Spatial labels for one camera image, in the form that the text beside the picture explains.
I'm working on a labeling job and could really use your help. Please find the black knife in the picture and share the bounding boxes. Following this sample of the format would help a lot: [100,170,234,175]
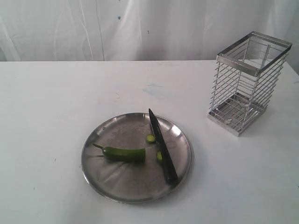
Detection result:
[149,108,178,184]

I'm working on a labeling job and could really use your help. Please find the wire metal utensil holder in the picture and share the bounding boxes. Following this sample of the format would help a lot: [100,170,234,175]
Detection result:
[207,31,292,136]

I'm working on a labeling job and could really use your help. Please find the white backdrop curtain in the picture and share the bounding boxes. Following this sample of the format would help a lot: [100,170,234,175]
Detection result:
[0,0,299,61]

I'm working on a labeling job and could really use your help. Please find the green chili pepper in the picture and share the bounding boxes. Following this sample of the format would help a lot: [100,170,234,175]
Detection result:
[93,143,146,162]

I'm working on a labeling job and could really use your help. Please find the green chili slice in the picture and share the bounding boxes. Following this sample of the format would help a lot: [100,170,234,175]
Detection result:
[156,151,163,162]
[146,134,156,144]

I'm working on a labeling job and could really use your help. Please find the round steel plate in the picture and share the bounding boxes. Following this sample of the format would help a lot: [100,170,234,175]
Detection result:
[81,112,192,203]

